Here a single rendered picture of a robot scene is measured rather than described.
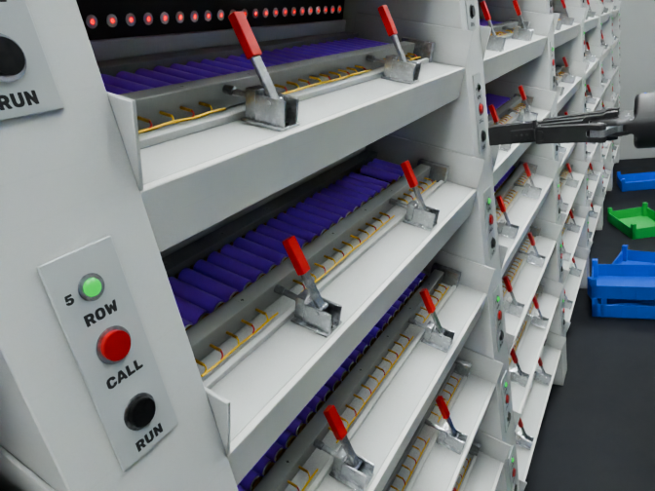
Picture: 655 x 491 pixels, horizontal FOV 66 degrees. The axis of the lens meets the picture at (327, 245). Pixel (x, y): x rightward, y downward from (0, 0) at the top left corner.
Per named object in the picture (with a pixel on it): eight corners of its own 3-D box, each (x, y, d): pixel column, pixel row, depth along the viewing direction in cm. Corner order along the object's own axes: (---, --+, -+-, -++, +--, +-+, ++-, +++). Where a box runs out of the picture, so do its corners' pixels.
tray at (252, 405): (471, 214, 83) (484, 159, 78) (227, 497, 37) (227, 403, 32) (363, 180, 91) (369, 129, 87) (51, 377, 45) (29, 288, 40)
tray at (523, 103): (545, 127, 137) (561, 74, 130) (485, 196, 90) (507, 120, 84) (473, 110, 145) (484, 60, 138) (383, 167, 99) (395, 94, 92)
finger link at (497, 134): (536, 140, 78) (535, 141, 77) (490, 144, 82) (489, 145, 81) (535, 121, 77) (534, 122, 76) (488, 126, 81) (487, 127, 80)
